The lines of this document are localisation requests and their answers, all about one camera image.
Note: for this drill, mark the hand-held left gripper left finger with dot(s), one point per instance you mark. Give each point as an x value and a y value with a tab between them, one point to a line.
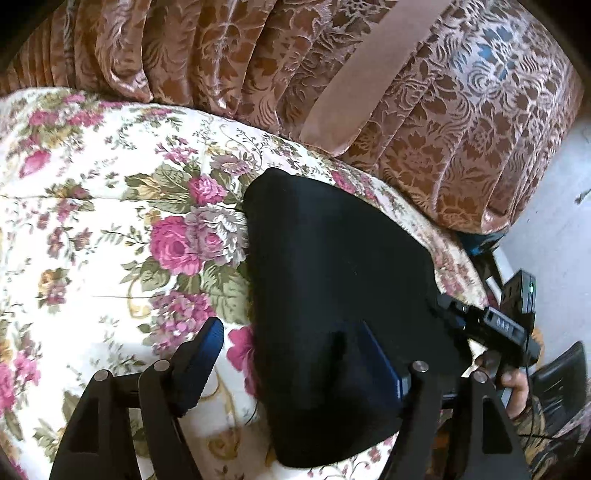
208	353

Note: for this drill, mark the person's right forearm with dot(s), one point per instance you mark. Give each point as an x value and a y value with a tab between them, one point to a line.
549	438

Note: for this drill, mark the floral printed blanket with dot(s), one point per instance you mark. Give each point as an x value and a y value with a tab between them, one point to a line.
92	184

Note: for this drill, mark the brown patterned curtain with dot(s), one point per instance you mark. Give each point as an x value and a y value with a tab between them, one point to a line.
415	138

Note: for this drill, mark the person's right hand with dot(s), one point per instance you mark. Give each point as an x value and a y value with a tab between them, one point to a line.
512	383

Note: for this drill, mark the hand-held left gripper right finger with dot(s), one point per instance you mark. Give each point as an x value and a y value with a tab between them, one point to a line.
385	367

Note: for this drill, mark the black pants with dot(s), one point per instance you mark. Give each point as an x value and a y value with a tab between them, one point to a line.
332	258

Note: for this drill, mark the black charger box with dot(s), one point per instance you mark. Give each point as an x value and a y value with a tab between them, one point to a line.
521	295

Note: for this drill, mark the black plastic object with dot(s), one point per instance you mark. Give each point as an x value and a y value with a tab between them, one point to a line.
561	378

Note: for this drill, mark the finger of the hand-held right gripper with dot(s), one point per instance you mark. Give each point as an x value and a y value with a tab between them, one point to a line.
449	308

